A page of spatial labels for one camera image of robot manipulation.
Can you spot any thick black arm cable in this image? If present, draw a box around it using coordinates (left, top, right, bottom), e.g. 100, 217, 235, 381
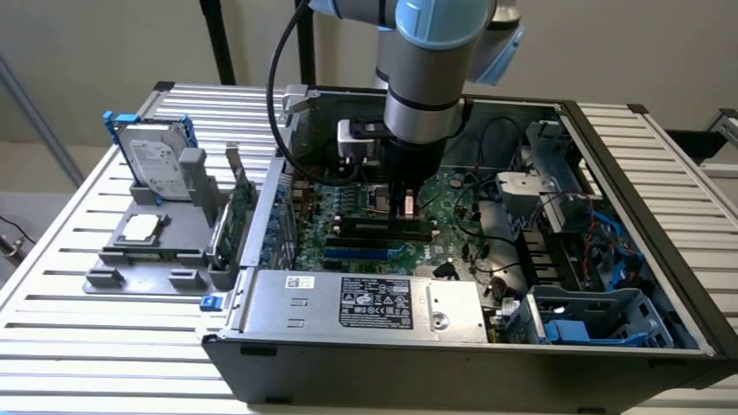
267, 0, 370, 186

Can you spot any silver power supply unit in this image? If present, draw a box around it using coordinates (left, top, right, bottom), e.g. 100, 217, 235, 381
240, 269, 492, 345

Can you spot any green motherboard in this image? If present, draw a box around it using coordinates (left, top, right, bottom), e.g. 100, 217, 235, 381
276, 166, 523, 291

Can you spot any red and black wire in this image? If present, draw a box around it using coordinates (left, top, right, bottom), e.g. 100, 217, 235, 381
581, 224, 618, 289

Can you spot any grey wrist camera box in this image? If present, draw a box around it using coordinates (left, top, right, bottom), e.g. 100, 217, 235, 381
335, 118, 386, 166

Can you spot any metal disk bay cage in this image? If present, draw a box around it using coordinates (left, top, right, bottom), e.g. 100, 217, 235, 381
494, 119, 605, 235

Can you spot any grey metal frame bar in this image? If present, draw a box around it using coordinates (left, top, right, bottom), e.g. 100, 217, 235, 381
0, 54, 85, 189

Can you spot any blue drive caddy clip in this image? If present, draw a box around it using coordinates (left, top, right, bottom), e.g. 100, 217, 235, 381
543, 319, 593, 346

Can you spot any thin black wire loop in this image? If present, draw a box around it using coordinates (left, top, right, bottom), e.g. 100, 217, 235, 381
474, 116, 527, 176

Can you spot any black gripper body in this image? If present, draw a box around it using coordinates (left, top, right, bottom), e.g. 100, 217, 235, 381
380, 137, 446, 186

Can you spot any black stand pole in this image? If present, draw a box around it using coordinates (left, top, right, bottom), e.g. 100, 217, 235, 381
199, 0, 239, 86
295, 0, 319, 87

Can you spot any grey-blue drive cage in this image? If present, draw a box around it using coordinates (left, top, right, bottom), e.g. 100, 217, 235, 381
520, 284, 677, 349

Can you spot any grey case latch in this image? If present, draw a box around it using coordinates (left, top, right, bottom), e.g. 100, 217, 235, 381
282, 84, 311, 116

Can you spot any silver CPU chip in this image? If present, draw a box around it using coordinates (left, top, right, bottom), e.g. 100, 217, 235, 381
121, 214, 164, 241

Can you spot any aluminium frame with black plate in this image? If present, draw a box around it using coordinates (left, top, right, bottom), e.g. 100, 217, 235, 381
662, 107, 738, 175

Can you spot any black expansion slot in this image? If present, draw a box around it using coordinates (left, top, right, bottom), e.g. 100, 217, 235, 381
326, 235, 399, 250

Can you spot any blue hard disk carrier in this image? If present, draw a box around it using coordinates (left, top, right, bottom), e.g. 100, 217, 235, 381
101, 111, 200, 174

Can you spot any black open PC case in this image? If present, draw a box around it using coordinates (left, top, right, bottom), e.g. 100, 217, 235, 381
199, 84, 738, 406

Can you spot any blue data wire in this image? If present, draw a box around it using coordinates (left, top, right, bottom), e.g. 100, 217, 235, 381
586, 206, 649, 296

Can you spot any blue expansion slot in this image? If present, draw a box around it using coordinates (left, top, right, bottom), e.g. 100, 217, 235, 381
323, 246, 406, 261

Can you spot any green graphics card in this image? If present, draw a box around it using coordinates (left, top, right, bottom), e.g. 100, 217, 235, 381
208, 141, 259, 272

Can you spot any black RAM slot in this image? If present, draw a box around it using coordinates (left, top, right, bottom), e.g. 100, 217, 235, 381
335, 227, 435, 244

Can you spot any grey parts rack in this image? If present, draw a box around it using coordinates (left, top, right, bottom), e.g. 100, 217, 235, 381
83, 148, 242, 297

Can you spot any silver hard disk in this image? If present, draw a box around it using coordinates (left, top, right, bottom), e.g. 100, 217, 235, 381
117, 123, 195, 202

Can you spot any CPU socket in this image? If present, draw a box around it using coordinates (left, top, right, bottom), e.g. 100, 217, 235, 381
364, 182, 399, 209

